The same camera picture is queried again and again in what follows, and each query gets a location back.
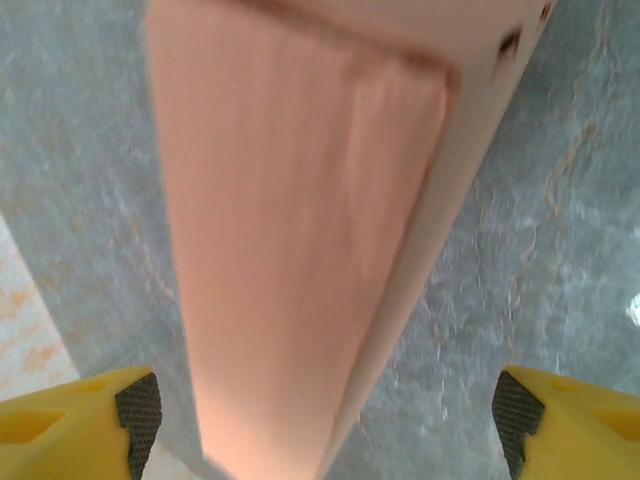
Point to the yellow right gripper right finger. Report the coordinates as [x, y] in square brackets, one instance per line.
[580, 430]

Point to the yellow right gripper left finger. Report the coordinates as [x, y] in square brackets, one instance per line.
[65, 430]

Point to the orange paper box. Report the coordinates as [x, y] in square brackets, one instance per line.
[300, 200]

